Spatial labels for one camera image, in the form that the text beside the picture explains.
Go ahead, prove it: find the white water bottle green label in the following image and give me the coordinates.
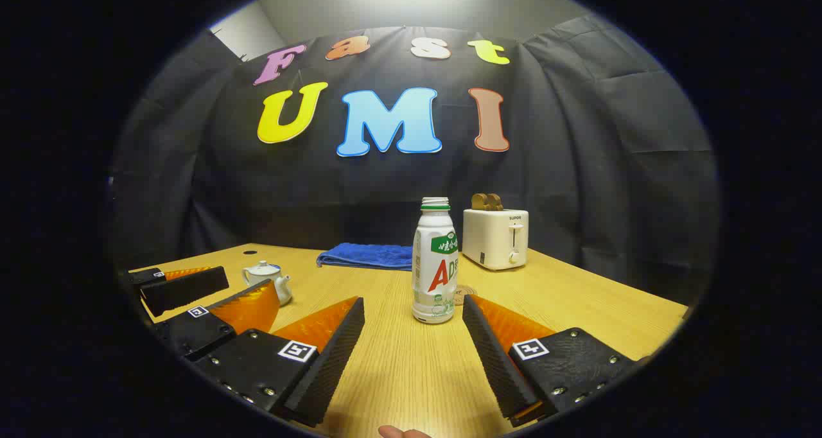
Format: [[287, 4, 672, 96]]
[[412, 197, 459, 324]]

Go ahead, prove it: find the white ceramic teacup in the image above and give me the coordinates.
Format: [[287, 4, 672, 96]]
[[242, 268, 293, 306]]

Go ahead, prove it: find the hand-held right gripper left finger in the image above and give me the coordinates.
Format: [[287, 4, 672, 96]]
[[191, 295, 365, 428]]

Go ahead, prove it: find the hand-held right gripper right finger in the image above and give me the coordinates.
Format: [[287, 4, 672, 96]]
[[462, 294, 638, 428]]

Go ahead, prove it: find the blue towel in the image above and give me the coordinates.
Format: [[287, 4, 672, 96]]
[[317, 243, 414, 272]]

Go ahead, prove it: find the white toaster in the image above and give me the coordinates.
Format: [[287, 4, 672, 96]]
[[462, 208, 530, 271]]

